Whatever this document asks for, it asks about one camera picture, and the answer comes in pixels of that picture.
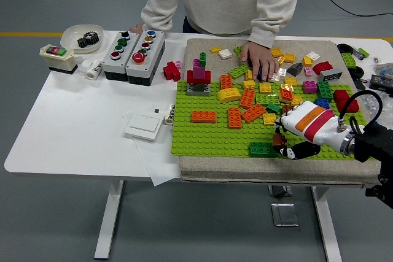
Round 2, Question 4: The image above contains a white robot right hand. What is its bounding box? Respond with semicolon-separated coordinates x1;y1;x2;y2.
272;101;352;161

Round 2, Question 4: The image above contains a person's left hand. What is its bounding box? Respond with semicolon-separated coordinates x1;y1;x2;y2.
240;42;280;80

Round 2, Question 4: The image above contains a dark green long brick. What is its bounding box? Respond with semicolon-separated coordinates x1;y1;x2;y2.
249;141;279;158

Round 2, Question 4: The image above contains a dark green tall brick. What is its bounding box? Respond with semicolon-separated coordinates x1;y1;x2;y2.
316;80;335;101

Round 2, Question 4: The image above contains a red stepped brick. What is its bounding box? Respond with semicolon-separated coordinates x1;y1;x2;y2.
333;89;360;113

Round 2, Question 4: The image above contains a magenta square brick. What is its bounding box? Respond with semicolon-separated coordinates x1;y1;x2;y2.
302;79;319;94

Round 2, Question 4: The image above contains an orange long brick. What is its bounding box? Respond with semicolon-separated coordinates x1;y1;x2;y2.
240;102;267;123
191;109;217;123
239;87;257;109
220;73;235;90
227;106;243;129

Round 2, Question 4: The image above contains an orange and yellow brick stack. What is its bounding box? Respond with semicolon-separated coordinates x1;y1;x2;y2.
278;87;294;104

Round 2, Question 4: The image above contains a yellow arch brick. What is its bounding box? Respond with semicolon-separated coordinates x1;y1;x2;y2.
217;87;242;103

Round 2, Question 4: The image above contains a grey long brick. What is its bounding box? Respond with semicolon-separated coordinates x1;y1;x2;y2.
320;68;344;83

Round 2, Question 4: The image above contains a red cross-shaped brick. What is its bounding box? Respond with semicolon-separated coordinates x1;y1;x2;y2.
163;61;182;82

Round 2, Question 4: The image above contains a red arch brick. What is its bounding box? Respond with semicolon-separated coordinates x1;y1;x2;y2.
313;61;334;76

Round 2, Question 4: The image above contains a wide red brick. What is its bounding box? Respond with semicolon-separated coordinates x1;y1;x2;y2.
187;68;212;84

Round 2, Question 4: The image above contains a light grey base brick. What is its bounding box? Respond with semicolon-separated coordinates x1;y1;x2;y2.
186;82;212;96

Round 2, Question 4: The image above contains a green studded baseplate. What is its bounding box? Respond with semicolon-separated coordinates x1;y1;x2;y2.
171;79;374;159

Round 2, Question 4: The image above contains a grey emergency stop box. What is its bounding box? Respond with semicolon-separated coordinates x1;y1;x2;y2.
125;29;167;87

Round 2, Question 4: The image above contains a grey four-button box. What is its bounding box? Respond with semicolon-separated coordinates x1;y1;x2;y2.
102;31;141;83

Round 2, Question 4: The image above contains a black gear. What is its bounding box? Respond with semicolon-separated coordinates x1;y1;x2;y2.
77;36;93;49
83;31;100;45

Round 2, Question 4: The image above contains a white pipe fitting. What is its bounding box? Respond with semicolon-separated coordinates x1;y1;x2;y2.
80;58;104;80

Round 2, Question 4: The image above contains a black key fob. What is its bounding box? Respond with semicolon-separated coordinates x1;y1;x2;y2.
352;78;368;91

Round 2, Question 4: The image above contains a grey-brown mat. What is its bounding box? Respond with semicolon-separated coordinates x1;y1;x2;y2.
179;37;384;185

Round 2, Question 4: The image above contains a white bowl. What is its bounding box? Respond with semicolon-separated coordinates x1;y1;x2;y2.
60;24;105;55

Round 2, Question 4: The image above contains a clear bag of screws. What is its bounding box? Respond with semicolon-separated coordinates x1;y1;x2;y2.
359;91;393;121

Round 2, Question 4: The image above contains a small metal floor plate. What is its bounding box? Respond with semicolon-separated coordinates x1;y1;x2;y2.
268;184;294;198

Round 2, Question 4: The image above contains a black display device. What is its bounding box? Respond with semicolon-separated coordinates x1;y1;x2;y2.
369;74;393;91

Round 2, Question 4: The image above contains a clear plastic bag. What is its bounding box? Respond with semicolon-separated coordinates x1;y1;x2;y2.
370;61;393;79

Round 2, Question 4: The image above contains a white printed cylinder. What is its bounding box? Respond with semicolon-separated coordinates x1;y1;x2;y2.
163;104;176;126

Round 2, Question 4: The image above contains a white table leg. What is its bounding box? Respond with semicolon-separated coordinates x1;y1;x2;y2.
311;186;343;262
93;180;125;260

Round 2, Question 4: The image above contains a white paper sheet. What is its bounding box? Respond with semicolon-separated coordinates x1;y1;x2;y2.
122;111;182;188

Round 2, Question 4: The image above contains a cream red-green switch box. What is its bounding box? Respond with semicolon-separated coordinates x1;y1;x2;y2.
39;44;78;75

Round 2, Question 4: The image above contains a white wall switch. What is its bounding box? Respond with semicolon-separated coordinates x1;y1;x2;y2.
123;114;164;142

